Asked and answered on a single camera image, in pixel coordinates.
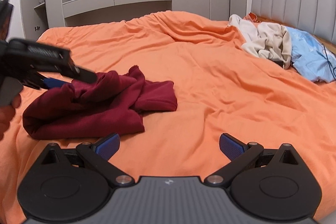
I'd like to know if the dark red t-shirt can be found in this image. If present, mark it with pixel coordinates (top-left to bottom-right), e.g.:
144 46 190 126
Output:
22 66 178 140

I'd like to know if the person's left hand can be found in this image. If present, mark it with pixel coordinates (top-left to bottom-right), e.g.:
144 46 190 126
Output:
0 94 22 140

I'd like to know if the orange duvet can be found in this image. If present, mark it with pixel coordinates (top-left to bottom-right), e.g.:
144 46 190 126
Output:
0 10 336 224

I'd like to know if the beige crumpled garment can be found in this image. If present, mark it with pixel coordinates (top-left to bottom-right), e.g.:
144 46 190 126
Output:
229 14 292 69

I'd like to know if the light blue garment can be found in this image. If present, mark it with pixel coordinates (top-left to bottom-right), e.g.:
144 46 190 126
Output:
287 27 335 83

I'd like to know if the black cable on bed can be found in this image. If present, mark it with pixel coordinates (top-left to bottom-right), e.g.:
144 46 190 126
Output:
321 43 336 83

